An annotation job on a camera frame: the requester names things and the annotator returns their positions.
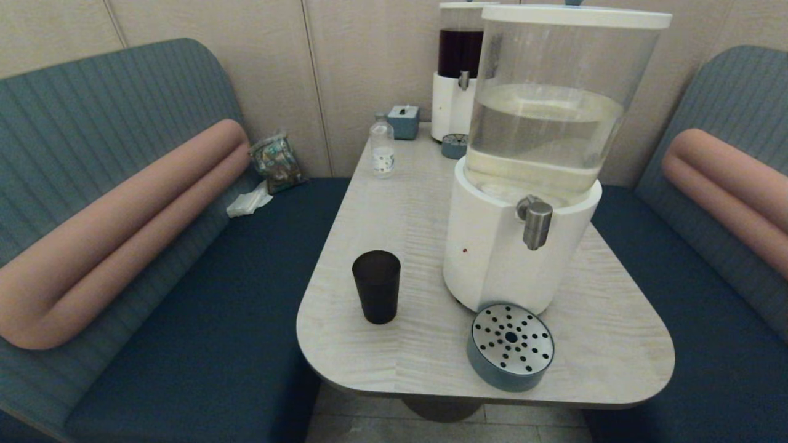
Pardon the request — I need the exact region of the black plastic cup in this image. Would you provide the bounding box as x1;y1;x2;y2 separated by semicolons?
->
352;250;401;325

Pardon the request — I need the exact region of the silver water dispenser tap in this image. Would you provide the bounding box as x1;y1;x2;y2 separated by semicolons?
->
516;196;553;251

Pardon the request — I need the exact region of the clear plastic bottle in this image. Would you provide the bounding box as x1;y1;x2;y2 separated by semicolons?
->
370;113;396;179

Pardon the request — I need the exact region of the small blue round drip tray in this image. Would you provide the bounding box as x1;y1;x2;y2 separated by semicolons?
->
441;133;470;160

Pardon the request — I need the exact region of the blue grey tissue box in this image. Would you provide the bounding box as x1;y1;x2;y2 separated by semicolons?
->
387;105;421;140

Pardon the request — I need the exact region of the clear water dispenser white base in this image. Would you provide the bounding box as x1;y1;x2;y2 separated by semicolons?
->
443;5;673;316

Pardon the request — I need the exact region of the dark drink dispenser white base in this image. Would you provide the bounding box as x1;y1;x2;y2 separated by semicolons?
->
430;2;493;143

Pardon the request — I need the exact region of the clear snack bag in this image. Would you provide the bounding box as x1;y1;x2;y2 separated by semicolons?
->
248;132;307;195

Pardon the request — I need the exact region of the crumpled white tissue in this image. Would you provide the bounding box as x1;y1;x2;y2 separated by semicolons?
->
226;180;273;218

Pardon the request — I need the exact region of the round metal drip tray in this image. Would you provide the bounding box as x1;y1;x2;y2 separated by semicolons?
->
466;303;555;393

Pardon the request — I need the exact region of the teal booth sofa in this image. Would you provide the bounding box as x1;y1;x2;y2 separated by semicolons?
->
0;38;352;443
582;45;788;443

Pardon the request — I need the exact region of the pink bolster cushion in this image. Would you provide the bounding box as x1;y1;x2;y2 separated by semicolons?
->
662;128;788;281
0;119;252;351

